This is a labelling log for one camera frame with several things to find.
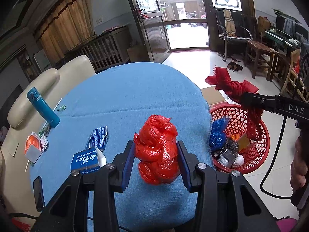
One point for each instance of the white stick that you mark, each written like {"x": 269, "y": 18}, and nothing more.
{"x": 27, "y": 166}

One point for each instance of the black phone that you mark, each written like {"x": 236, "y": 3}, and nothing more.
{"x": 38, "y": 193}

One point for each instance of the wooden chair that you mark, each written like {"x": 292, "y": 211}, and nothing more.
{"x": 293, "y": 77}

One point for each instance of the striped towel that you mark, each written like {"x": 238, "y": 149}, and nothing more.
{"x": 229, "y": 21}

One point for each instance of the cardboard box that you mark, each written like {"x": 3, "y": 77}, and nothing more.
{"x": 136, "y": 53}

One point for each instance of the teal thermos bottle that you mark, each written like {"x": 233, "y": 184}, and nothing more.
{"x": 43, "y": 107}

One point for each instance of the green candy wrapper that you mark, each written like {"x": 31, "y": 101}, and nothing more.
{"x": 62, "y": 108}

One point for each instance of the wooden stool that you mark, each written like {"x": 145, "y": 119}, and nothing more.
{"x": 259, "y": 46}

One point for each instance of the cream leather sofa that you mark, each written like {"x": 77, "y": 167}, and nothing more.
{"x": 74, "y": 67}

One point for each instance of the green candy wrappers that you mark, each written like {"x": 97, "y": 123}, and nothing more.
{"x": 44, "y": 129}

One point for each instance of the red mesh bag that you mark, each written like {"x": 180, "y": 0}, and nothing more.
{"x": 231, "y": 87}

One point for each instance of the brown slipper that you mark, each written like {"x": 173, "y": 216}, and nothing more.
{"x": 239, "y": 68}
{"x": 231, "y": 65}

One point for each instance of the red plastic basket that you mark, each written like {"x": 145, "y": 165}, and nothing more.
{"x": 262, "y": 149}

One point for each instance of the silver foil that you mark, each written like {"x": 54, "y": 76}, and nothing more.
{"x": 225, "y": 158}

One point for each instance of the person's right hand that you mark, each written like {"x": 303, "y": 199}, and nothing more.
{"x": 299, "y": 166}

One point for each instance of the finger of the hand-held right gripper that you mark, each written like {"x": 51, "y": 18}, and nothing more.
{"x": 256, "y": 100}

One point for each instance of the blue toothpaste box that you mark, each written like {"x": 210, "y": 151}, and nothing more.
{"x": 83, "y": 162}
{"x": 99, "y": 136}

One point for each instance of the white standing air conditioner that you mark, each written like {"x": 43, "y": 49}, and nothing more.
{"x": 43, "y": 59}

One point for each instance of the flat cardboard sheet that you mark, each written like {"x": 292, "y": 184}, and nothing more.
{"x": 212, "y": 95}

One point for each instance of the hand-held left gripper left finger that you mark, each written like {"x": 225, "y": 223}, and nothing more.
{"x": 127, "y": 166}

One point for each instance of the red tassel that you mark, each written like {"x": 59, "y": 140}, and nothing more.
{"x": 20, "y": 223}

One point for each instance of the red plastic bag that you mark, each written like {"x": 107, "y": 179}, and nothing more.
{"x": 157, "y": 149}

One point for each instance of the black television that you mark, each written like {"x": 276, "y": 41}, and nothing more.
{"x": 9, "y": 104}

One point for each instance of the blue tablecloth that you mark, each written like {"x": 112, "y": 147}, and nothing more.
{"x": 135, "y": 94}

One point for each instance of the wooden crib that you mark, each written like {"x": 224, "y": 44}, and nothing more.
{"x": 106, "y": 50}

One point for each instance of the white straw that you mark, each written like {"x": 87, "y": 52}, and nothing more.
{"x": 58, "y": 105}

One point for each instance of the white tube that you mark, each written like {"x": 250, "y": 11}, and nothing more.
{"x": 101, "y": 159}

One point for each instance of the beige curtain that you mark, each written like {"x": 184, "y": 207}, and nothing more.
{"x": 65, "y": 29}

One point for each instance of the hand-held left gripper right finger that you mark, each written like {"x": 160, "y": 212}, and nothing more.
{"x": 185, "y": 169}

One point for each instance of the orange and white box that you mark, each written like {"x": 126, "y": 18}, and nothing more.
{"x": 32, "y": 147}

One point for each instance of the black metal chair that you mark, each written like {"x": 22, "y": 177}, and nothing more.
{"x": 248, "y": 26}
{"x": 221, "y": 33}

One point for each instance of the blue plastic bag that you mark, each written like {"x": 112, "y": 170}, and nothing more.
{"x": 217, "y": 137}

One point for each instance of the dark glass desk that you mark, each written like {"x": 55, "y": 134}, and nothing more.
{"x": 280, "y": 35}

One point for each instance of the dark clear plastic bag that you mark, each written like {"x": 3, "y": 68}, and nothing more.
{"x": 230, "y": 143}

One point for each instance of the red white yellow cigarette box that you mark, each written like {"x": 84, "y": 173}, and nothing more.
{"x": 245, "y": 143}

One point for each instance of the pink cloth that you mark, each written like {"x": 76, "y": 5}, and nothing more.
{"x": 287, "y": 225}

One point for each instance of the dark wooden cabinet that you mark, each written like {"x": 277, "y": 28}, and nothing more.
{"x": 25, "y": 62}

